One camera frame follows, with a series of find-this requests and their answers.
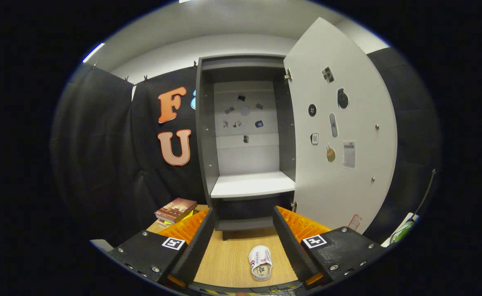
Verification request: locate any small stack of books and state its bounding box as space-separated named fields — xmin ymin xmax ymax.
xmin=154 ymin=198 xmax=198 ymax=229

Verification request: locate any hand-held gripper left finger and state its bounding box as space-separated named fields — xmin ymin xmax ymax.
xmin=109 ymin=207 xmax=218 ymax=288

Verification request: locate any white cabinet shelf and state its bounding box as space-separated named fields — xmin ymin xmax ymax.
xmin=210 ymin=171 xmax=296 ymax=200

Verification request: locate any white shoe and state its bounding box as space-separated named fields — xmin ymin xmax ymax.
xmin=248 ymin=245 xmax=273 ymax=281

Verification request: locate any black backdrop cloth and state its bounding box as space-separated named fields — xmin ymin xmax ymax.
xmin=50 ymin=47 xmax=443 ymax=247

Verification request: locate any thin black cable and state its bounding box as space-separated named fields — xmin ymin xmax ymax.
xmin=416 ymin=168 xmax=437 ymax=216

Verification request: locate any white object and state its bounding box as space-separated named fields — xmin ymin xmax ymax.
xmin=383 ymin=213 xmax=420 ymax=248

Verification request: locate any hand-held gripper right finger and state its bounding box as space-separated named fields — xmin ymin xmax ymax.
xmin=273 ymin=206 xmax=387 ymax=288

